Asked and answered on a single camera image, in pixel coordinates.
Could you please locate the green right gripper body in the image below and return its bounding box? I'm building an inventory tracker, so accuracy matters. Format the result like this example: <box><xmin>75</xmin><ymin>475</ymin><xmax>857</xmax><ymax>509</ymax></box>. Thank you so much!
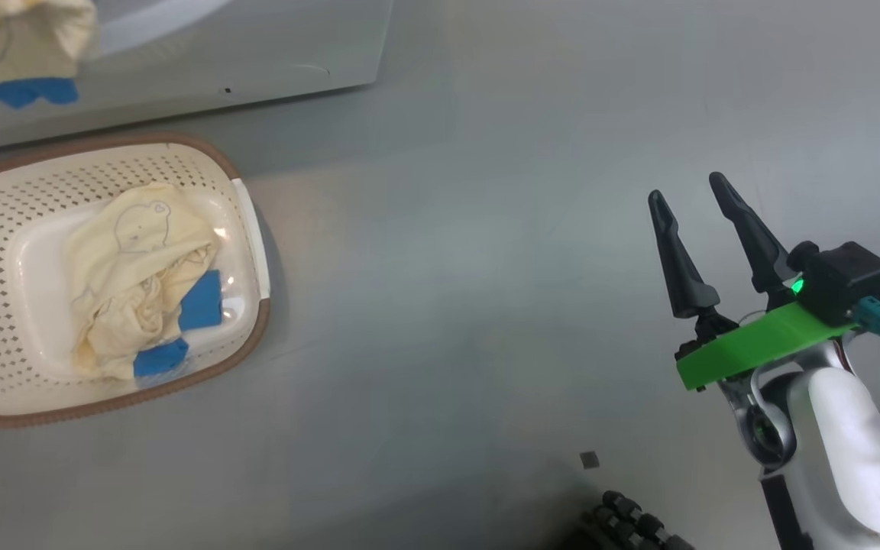
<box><xmin>675</xmin><ymin>302</ymin><xmax>861</xmax><ymax>393</ymax></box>

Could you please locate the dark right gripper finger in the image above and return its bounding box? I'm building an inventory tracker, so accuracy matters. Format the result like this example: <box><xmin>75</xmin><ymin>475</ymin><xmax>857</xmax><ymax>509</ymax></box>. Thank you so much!
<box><xmin>648</xmin><ymin>189</ymin><xmax>720</xmax><ymax>321</ymax></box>
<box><xmin>709</xmin><ymin>172</ymin><xmax>799</xmax><ymax>309</ymax></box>

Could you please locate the cream garment with blue patches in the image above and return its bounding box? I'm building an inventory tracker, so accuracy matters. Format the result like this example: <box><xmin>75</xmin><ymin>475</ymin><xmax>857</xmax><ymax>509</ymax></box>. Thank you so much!
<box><xmin>64</xmin><ymin>181</ymin><xmax>225</xmax><ymax>381</ymax></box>

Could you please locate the cream garment with carrot print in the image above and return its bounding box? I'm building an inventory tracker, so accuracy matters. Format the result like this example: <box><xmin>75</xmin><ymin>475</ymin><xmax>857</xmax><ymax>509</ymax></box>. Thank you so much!
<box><xmin>0</xmin><ymin>0</ymin><xmax>99</xmax><ymax>108</ymax></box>

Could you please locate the white front-load washing machine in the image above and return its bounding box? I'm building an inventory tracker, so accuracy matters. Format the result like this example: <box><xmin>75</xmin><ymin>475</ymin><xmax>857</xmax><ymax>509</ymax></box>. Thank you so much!
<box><xmin>0</xmin><ymin>0</ymin><xmax>395</xmax><ymax>154</ymax></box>

